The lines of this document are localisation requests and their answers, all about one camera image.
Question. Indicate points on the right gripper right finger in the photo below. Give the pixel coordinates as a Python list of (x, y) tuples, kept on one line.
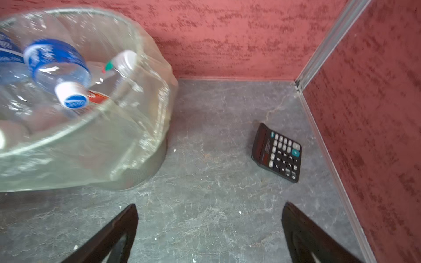
[(307, 242)]

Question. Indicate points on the grey bin with plastic liner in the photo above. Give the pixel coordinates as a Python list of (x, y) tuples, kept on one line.
[(118, 145)]

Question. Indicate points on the red white label water bottle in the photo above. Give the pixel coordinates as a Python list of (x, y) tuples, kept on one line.
[(95, 99)]

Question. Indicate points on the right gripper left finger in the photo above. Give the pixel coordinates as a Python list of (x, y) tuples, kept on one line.
[(113, 242)]

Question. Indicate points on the blue label bottle cap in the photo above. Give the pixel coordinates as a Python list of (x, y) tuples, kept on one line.
[(13, 68)]

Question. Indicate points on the black calculator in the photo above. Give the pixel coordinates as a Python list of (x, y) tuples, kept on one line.
[(277, 153)]

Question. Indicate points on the small blue label bottle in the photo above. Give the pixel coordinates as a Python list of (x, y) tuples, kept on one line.
[(58, 68)]

